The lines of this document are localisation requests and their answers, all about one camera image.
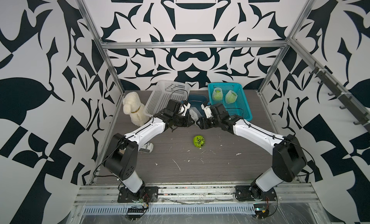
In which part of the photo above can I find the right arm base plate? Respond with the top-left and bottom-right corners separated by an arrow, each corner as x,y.
235,184 -> 277,201

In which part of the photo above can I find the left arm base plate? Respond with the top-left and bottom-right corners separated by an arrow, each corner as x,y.
117,186 -> 159,203

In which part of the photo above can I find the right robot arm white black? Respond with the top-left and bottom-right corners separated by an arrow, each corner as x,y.
195,112 -> 307,198

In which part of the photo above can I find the right green circuit board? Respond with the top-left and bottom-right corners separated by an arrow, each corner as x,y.
253,204 -> 270,220

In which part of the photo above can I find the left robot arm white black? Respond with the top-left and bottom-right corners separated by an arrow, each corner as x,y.
102,99 -> 195,194

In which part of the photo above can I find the dark blue plastic tub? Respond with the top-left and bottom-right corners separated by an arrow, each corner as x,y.
188,94 -> 209,110

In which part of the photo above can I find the white plush dog toy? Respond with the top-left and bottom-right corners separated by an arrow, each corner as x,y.
122,92 -> 150,127

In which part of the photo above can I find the white foam net sleeve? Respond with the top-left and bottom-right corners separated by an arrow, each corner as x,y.
212,87 -> 223,102

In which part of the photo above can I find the black wall hook rail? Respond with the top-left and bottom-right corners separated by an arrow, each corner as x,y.
310,62 -> 370,132

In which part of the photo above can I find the green custard apple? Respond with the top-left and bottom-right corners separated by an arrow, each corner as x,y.
193,135 -> 205,148
226,93 -> 237,104
213,90 -> 223,101

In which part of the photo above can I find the patterned small pouch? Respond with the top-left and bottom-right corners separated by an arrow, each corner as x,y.
139,142 -> 154,153

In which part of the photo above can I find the white perforated plastic basket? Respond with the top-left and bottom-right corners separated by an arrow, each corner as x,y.
144,80 -> 190,117

